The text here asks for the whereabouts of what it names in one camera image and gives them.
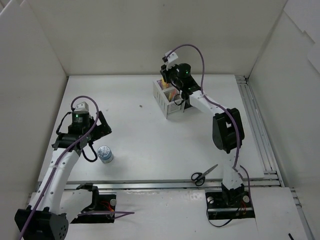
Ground white slotted container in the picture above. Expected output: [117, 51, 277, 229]
[152, 79, 185, 119]

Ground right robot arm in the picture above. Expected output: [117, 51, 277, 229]
[160, 63, 245, 207]

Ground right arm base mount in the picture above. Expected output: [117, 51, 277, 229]
[205, 191, 256, 228]

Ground blue lidded round tub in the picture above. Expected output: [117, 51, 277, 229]
[96, 145, 114, 164]

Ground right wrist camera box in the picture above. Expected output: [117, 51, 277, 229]
[162, 50, 179, 70]

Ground black handled scissors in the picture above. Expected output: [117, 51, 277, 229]
[190, 164, 218, 187]

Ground aluminium frame rail front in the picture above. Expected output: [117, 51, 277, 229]
[37, 177, 283, 193]

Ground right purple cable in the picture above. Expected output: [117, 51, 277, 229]
[169, 44, 251, 201]

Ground aluminium frame rail right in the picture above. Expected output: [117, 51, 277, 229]
[235, 75, 315, 240]

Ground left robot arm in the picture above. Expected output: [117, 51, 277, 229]
[14, 109, 112, 240]

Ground aluminium frame rail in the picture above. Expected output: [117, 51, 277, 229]
[37, 177, 283, 193]
[235, 75, 315, 240]

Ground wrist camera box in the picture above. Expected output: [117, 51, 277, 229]
[162, 50, 179, 70]
[73, 101, 89, 112]

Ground yellow chunky highlighter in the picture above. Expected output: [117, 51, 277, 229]
[161, 78, 168, 89]

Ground black slotted container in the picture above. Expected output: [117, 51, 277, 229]
[184, 76, 201, 110]

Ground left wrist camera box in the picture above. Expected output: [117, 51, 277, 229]
[73, 101, 89, 112]

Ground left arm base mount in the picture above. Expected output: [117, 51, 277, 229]
[71, 194, 117, 224]

